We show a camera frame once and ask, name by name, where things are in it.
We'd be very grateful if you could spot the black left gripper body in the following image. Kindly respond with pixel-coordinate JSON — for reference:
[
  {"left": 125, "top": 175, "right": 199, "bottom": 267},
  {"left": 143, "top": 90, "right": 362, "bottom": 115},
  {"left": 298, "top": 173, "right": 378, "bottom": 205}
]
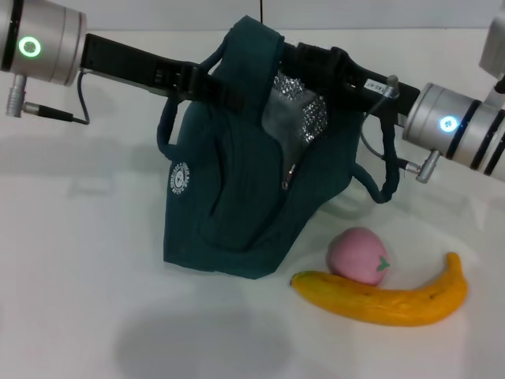
[{"left": 80, "top": 33, "right": 198, "bottom": 98}]

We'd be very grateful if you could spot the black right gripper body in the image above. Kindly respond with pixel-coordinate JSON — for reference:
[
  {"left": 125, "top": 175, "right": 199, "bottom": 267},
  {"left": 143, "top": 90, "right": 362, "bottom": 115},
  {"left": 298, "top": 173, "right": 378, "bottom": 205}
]
[{"left": 339, "top": 58, "right": 421, "bottom": 118}]

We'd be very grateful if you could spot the clear food container blue seal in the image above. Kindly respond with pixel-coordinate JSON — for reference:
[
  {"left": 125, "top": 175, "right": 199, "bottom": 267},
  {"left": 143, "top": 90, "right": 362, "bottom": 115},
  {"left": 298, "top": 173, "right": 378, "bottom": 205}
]
[{"left": 260, "top": 88, "right": 316, "bottom": 159}]

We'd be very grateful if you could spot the dark teal insulated lunch bag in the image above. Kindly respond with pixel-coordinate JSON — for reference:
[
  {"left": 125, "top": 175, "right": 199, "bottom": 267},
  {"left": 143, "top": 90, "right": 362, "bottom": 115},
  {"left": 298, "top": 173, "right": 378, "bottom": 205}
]
[{"left": 155, "top": 15, "right": 402, "bottom": 280}]

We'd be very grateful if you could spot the yellow toy banana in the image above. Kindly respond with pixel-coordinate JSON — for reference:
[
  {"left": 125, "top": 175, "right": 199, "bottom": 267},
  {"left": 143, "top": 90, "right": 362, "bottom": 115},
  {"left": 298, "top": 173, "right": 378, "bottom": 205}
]
[{"left": 290, "top": 251, "right": 469, "bottom": 328}]

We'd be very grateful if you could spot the pink toy peach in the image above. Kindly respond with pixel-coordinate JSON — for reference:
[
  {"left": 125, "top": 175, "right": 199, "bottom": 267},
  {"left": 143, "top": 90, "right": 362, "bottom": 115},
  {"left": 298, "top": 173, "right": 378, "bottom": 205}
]
[{"left": 326, "top": 227, "right": 391, "bottom": 287}]

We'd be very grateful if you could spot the right arm cable with plug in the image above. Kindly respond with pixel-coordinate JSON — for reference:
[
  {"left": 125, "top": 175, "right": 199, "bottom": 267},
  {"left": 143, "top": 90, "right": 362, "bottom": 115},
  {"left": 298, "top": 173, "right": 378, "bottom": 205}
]
[{"left": 361, "top": 74, "right": 441, "bottom": 183}]

